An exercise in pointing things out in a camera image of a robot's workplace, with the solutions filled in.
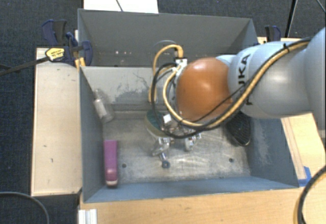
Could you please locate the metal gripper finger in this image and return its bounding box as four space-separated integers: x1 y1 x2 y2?
149 136 171 157
182 135 202 153

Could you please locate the dark green round disc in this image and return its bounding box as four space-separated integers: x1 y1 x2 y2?
144 109 165 133

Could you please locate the grey metal bin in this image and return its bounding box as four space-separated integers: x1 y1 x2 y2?
77 8 300 204

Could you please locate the black mesh oval thing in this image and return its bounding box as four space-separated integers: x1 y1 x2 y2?
227 111 252 147

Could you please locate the clear plastic bottle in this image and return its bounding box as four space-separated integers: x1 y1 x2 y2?
92 89 116 124

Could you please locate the pale wood board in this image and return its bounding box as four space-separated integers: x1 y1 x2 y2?
30 47 84 197

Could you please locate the small dark ring-ended tool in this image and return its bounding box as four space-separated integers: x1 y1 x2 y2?
158 152 171 169

